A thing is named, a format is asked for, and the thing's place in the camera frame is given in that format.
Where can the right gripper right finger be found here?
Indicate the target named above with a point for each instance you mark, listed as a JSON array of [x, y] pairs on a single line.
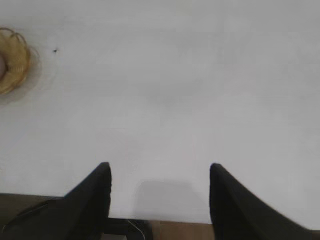
[[232, 212]]

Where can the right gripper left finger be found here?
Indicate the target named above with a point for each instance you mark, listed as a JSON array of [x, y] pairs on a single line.
[[92, 200]]

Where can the yellow woven plastic basket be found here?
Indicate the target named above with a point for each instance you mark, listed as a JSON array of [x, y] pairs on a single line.
[[17, 62]]

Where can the black table frame bar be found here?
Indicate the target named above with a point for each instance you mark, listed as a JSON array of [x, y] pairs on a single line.
[[120, 226]]

